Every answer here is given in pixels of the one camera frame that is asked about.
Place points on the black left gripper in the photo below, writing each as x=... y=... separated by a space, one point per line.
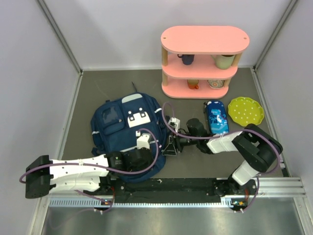
x=147 y=164

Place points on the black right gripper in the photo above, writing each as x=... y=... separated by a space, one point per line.
x=169 y=149

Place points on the navy blue backpack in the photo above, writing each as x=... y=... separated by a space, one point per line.
x=115 y=123

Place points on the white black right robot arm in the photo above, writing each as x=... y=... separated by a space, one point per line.
x=258 y=149

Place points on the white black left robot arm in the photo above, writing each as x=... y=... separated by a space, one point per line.
x=45 y=176

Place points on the blue dinosaur pencil case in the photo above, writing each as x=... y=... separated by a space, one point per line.
x=216 y=117

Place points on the orange cup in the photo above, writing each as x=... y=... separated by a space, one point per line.
x=193 y=84

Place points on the patterned flower-shaped bowl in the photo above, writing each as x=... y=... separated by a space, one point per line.
x=216 y=84

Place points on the green polka dot plate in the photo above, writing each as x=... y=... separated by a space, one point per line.
x=245 y=110

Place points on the dark blue mug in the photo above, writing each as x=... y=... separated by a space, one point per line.
x=187 y=59

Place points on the pale green mug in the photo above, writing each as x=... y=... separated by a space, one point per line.
x=223 y=62

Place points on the pink three-tier shelf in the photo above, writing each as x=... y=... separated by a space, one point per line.
x=202 y=41

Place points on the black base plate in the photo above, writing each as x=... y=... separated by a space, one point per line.
x=175 y=190

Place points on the aluminium frame rail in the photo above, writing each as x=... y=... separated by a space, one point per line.
x=285 y=187

